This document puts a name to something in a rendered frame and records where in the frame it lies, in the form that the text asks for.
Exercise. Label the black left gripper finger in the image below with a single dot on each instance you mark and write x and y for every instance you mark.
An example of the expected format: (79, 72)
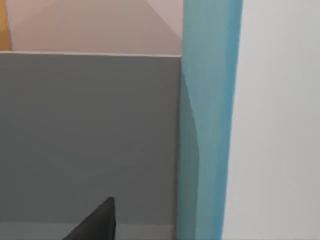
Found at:
(100, 222)

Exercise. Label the light blue rack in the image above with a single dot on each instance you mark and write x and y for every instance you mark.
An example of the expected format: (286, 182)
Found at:
(207, 120)

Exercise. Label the wooden cupboard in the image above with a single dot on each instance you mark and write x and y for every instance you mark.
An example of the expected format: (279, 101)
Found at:
(4, 25)

